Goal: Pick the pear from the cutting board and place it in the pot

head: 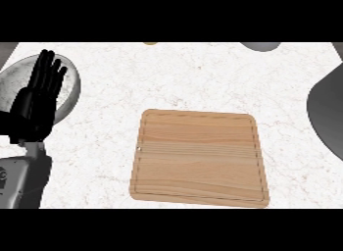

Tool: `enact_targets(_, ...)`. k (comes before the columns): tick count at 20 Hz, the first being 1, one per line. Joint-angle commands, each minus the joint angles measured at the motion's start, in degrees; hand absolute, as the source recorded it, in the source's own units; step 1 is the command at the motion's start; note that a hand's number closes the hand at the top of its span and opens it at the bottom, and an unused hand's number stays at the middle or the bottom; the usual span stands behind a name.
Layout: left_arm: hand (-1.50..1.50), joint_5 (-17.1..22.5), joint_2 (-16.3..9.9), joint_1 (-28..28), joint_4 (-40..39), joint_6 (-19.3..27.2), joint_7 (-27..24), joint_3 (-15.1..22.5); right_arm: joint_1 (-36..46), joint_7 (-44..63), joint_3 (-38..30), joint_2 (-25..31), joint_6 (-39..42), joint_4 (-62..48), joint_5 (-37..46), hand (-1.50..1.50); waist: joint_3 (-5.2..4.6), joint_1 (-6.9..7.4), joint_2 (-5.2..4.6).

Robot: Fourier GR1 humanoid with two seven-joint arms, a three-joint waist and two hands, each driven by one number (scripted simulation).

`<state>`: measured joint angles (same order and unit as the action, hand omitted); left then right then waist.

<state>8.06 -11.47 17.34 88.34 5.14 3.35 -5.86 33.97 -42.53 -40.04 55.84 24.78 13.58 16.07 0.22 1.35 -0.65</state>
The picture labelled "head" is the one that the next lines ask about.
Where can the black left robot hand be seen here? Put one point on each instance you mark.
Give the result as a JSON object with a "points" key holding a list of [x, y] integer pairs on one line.
{"points": [[32, 108]]}

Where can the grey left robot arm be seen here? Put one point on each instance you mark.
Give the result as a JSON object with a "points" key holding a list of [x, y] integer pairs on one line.
{"points": [[13, 179]]}

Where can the grey metal pot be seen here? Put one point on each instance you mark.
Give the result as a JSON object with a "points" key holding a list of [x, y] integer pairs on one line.
{"points": [[13, 81]]}

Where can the wooden cutting board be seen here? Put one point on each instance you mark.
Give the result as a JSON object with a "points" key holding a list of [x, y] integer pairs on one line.
{"points": [[199, 157]]}

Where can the small yellow object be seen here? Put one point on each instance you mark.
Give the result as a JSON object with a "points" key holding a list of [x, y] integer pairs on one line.
{"points": [[150, 43]]}

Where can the small grey round object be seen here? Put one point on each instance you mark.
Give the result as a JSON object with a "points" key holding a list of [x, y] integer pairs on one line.
{"points": [[260, 45]]}

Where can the large dark grey object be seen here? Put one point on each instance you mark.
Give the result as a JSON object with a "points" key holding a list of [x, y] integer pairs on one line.
{"points": [[334, 114]]}

